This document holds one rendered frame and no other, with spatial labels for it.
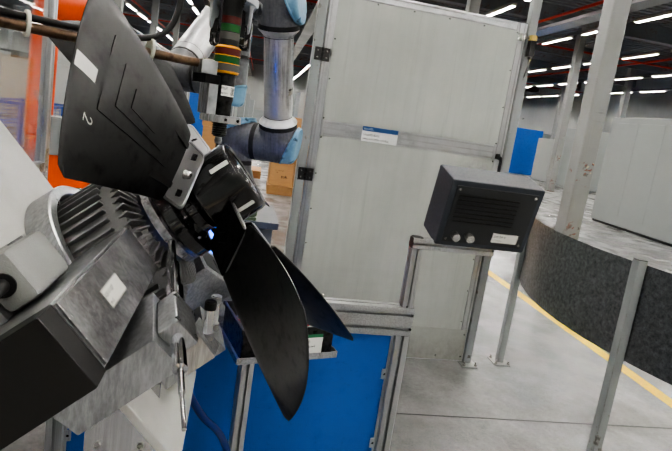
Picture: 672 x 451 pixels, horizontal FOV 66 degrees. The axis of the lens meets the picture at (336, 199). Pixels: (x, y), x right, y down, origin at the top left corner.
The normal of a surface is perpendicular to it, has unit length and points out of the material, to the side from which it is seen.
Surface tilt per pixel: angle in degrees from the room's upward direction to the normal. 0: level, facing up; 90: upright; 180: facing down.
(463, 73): 90
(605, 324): 90
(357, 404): 90
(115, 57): 76
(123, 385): 102
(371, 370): 90
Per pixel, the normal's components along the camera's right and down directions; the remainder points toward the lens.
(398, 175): 0.18, 0.18
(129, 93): 0.98, 0.00
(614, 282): -0.94, -0.09
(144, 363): 0.31, 0.40
